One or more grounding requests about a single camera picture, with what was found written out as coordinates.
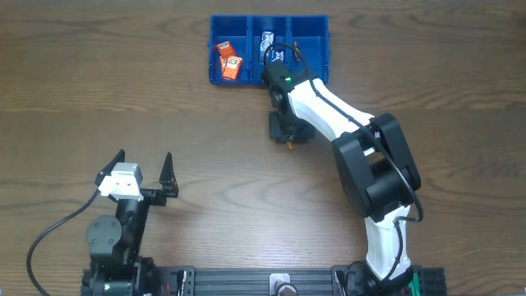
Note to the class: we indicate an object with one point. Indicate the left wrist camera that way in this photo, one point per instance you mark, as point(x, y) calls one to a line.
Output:
point(123, 181)

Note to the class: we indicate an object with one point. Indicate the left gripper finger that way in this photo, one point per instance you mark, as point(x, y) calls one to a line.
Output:
point(168, 172)
point(113, 160)

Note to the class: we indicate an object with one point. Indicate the orange candy box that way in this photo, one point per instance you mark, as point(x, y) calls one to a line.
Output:
point(231, 70)
point(225, 51)

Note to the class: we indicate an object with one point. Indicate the blue tray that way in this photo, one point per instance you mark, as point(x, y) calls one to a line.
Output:
point(238, 24)

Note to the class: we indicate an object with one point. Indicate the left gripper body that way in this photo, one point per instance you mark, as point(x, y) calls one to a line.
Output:
point(156, 197)

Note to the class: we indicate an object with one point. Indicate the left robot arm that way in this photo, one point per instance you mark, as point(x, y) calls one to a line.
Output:
point(102, 236)

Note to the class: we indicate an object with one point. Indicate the mounting rail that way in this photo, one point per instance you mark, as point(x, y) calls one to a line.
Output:
point(246, 281)

